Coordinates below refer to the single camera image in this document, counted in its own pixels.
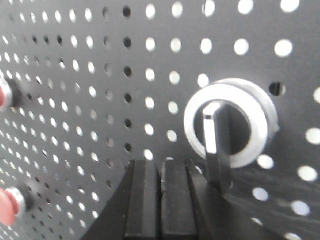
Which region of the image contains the black perforated pegboard panel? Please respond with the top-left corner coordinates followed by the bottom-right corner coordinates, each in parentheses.
top-left (0, 0), bottom-right (320, 240)

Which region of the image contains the large red mushroom button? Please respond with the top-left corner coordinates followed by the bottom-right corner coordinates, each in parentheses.
top-left (0, 187), bottom-right (27, 226)

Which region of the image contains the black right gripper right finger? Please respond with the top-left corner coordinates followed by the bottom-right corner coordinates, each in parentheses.
top-left (161, 160), bottom-right (270, 240)

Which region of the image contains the silver black rotary selector switch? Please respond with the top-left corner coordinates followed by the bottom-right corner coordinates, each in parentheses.
top-left (183, 78), bottom-right (280, 195)

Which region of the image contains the upper red push button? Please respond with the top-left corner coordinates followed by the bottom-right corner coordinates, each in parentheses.
top-left (0, 77), bottom-right (13, 112)

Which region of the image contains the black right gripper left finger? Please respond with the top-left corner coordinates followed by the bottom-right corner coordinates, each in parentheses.
top-left (82, 160), bottom-right (161, 240)

